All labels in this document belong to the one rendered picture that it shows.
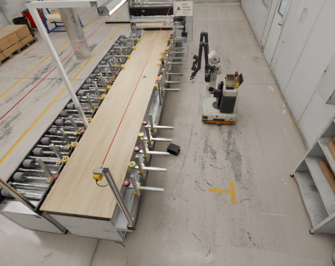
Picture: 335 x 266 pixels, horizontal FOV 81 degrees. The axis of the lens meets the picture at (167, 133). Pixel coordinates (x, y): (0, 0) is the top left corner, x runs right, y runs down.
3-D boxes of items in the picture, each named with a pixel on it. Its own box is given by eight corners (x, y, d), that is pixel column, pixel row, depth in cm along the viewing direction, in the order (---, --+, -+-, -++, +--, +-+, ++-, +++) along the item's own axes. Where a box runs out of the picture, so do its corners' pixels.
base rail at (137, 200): (178, 41, 564) (178, 38, 557) (135, 230, 212) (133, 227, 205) (175, 41, 565) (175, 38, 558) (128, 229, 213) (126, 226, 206)
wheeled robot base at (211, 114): (232, 106, 443) (234, 96, 425) (234, 125, 399) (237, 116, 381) (202, 104, 452) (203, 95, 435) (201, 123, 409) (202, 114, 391)
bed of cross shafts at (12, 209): (145, 62, 621) (140, 34, 561) (67, 236, 270) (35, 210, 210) (126, 62, 629) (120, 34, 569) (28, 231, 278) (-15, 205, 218)
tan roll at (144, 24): (183, 26, 548) (183, 21, 539) (183, 27, 540) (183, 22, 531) (133, 26, 566) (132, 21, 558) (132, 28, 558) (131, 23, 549)
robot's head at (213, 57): (219, 55, 345) (214, 48, 339) (219, 60, 331) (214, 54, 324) (212, 60, 354) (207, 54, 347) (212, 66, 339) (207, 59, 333)
